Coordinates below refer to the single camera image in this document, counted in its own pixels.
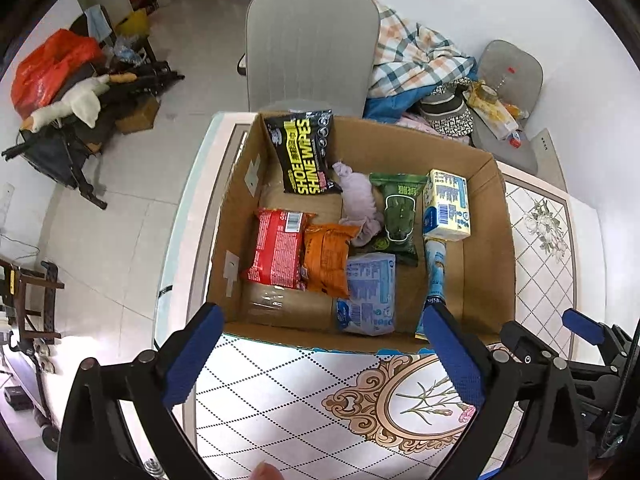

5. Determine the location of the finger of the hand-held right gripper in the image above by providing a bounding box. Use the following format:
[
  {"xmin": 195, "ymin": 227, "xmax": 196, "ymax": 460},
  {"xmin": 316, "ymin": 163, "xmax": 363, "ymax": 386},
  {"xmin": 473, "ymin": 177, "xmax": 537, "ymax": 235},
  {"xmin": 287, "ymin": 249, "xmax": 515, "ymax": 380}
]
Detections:
[
  {"xmin": 499, "ymin": 320, "xmax": 569, "ymax": 367},
  {"xmin": 561, "ymin": 308, "xmax": 632, "ymax": 358}
]

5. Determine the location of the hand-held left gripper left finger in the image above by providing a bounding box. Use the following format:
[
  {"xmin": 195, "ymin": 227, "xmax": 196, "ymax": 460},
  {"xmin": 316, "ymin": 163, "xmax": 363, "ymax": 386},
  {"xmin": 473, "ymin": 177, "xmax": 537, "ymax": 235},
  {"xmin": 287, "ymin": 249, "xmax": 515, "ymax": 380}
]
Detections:
[{"xmin": 57, "ymin": 302, "xmax": 226, "ymax": 480}]

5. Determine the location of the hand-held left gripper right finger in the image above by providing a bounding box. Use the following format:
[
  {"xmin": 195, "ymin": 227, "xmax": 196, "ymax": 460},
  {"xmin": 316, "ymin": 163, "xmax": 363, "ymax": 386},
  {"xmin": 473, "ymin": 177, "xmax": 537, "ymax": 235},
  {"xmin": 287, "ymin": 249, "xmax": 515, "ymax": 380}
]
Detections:
[{"xmin": 422, "ymin": 302, "xmax": 594, "ymax": 480}]

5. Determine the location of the blue tube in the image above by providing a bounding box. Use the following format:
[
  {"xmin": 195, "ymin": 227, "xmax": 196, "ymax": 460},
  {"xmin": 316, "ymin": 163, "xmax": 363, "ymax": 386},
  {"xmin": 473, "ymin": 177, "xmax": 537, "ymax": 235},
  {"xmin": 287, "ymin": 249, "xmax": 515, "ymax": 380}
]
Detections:
[{"xmin": 414, "ymin": 237, "xmax": 449, "ymax": 341}]

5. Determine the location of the light blue tissue packet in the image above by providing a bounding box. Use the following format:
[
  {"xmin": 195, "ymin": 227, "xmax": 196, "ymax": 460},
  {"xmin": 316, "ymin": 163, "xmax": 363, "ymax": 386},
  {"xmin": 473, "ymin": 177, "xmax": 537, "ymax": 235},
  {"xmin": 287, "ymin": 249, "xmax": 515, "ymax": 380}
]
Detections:
[{"xmin": 334, "ymin": 252, "xmax": 397, "ymax": 337}]

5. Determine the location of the red snack packet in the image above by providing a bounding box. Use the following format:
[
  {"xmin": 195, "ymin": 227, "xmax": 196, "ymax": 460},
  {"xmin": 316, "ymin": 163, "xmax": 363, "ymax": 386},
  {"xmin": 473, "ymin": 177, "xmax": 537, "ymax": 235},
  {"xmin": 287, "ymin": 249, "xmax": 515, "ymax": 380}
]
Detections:
[{"xmin": 240, "ymin": 208, "xmax": 317, "ymax": 291}]

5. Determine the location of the green wipes packet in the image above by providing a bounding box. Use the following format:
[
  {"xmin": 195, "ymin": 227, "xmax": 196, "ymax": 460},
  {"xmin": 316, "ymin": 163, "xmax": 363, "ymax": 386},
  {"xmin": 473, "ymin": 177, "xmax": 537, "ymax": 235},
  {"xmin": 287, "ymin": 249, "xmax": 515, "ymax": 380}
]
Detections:
[{"xmin": 368, "ymin": 172, "xmax": 429, "ymax": 267}]

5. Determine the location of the orange snack packet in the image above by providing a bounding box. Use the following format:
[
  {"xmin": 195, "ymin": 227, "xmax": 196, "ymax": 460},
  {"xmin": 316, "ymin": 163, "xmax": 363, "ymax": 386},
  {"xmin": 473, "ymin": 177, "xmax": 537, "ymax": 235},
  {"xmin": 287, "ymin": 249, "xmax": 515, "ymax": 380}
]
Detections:
[{"xmin": 302, "ymin": 223, "xmax": 362, "ymax": 300}]

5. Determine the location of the purple cloth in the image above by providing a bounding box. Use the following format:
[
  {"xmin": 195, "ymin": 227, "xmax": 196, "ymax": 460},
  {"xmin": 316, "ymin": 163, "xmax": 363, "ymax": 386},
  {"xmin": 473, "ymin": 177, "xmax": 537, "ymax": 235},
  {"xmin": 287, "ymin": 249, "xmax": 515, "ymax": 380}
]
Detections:
[{"xmin": 331, "ymin": 160, "xmax": 386, "ymax": 249}]

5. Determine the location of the black wipes packet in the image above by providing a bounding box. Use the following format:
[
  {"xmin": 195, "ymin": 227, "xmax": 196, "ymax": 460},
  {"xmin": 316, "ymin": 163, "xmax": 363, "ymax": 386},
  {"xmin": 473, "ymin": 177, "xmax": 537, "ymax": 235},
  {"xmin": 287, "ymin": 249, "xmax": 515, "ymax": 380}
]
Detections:
[{"xmin": 263, "ymin": 108, "xmax": 344, "ymax": 196}]

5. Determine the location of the black kick scooter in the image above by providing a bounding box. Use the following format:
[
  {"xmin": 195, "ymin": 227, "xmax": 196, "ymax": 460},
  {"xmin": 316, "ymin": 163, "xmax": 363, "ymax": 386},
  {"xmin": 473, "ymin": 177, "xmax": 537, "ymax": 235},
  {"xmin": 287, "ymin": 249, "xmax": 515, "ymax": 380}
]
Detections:
[{"xmin": 0, "ymin": 329, "xmax": 61, "ymax": 454}]

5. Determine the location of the beige panel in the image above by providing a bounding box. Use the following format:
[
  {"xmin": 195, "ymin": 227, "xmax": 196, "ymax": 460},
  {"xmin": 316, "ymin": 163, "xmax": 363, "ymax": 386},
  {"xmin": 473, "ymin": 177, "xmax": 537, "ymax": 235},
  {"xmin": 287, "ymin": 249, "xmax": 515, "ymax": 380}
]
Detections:
[{"xmin": 532, "ymin": 127, "xmax": 569, "ymax": 194}]

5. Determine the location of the dark wooden stand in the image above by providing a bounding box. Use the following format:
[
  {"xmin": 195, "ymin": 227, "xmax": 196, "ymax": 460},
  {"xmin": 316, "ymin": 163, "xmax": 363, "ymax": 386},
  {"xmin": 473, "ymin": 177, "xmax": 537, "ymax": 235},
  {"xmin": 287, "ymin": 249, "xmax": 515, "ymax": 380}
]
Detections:
[{"xmin": 0, "ymin": 254, "xmax": 66, "ymax": 346}]

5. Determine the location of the yellow snack bag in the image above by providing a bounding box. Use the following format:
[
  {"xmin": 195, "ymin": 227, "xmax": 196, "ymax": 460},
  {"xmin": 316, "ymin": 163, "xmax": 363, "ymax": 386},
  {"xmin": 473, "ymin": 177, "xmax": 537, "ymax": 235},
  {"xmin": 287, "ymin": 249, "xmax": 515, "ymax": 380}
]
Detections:
[{"xmin": 464, "ymin": 89, "xmax": 519, "ymax": 141}]

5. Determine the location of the pink cloth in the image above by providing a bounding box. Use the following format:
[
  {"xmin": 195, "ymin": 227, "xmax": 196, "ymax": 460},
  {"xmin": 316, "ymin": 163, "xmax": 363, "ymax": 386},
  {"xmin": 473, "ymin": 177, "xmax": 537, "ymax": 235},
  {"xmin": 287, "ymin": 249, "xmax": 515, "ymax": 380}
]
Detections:
[{"xmin": 397, "ymin": 112, "xmax": 474, "ymax": 146}]

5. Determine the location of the black white patterned hat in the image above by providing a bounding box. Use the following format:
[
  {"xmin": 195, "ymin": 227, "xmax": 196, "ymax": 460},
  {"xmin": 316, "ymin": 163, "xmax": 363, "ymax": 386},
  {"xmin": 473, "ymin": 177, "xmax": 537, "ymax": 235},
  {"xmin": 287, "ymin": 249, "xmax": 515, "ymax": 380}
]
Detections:
[{"xmin": 417, "ymin": 79, "xmax": 475, "ymax": 139}]

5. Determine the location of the small brown cardboard box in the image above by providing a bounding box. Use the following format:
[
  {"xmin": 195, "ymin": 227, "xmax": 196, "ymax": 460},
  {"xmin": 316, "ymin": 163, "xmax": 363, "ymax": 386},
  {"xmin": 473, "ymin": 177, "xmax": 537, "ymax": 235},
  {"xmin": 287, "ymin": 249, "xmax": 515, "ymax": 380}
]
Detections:
[{"xmin": 114, "ymin": 94, "xmax": 161, "ymax": 135}]

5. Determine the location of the black folded stroller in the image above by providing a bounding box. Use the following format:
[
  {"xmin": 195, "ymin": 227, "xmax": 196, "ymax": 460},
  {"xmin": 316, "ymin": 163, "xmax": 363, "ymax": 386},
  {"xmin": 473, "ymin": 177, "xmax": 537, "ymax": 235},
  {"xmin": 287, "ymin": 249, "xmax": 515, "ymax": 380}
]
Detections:
[{"xmin": 2, "ymin": 59, "xmax": 186, "ymax": 211}]

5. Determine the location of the clear plastic bottle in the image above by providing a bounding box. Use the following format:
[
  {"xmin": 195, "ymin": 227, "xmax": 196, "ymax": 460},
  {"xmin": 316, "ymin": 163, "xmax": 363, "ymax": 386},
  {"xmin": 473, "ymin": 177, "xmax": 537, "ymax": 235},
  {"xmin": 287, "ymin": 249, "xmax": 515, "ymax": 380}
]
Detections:
[{"xmin": 492, "ymin": 64, "xmax": 519, "ymax": 96}]

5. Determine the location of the blue cloth under blanket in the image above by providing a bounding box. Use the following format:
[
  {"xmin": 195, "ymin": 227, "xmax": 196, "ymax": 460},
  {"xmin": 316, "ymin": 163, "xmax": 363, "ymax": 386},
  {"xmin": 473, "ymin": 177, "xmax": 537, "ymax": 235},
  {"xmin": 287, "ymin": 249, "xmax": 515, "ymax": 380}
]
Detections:
[{"xmin": 362, "ymin": 84, "xmax": 441, "ymax": 124}]

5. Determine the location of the grey chair with clutter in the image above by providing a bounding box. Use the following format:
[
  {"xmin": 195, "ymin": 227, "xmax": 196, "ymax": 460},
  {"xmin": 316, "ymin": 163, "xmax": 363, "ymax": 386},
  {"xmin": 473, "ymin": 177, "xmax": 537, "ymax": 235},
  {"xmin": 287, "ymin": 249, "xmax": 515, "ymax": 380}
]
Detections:
[{"xmin": 469, "ymin": 39, "xmax": 545, "ymax": 174}]

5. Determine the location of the white goose plush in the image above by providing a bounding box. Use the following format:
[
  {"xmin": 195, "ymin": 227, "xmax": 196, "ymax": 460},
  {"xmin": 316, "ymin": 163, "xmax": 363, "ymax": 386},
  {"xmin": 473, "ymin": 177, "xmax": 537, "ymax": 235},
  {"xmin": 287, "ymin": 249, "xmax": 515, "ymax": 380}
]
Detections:
[{"xmin": 24, "ymin": 72, "xmax": 137, "ymax": 134}]

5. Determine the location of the plaid blanket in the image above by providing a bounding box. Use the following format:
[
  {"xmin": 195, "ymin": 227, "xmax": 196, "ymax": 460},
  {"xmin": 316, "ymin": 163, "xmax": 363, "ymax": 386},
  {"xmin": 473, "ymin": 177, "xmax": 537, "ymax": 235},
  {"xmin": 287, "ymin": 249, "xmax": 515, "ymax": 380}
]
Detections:
[{"xmin": 367, "ymin": 0, "xmax": 479, "ymax": 101}]

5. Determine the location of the clear plastic bag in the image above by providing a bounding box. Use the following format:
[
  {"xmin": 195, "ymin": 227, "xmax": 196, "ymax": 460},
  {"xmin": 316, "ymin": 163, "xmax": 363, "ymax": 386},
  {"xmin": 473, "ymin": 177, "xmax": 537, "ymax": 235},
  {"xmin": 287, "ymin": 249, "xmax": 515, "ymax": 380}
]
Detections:
[{"xmin": 112, "ymin": 34, "xmax": 146, "ymax": 64}]

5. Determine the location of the red plastic bag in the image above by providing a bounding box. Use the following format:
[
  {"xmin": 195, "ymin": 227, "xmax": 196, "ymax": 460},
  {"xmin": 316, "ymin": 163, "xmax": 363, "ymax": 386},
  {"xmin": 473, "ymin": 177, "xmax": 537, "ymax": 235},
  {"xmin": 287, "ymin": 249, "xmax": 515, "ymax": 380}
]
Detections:
[{"xmin": 10, "ymin": 28, "xmax": 104, "ymax": 121}]

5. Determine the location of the grey fabric chair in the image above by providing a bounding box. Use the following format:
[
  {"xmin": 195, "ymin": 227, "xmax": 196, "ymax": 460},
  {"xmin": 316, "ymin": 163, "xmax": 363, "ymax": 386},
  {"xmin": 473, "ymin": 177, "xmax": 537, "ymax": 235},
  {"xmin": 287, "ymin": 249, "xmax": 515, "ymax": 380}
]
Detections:
[{"xmin": 237, "ymin": 0, "xmax": 381, "ymax": 119}]

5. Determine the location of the light blue cloth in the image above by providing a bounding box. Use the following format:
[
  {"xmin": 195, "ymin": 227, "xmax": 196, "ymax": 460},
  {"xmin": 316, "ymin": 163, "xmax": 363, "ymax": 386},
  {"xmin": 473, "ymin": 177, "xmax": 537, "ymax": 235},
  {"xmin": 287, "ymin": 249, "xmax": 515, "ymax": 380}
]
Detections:
[{"xmin": 83, "ymin": 4, "xmax": 112, "ymax": 44}]

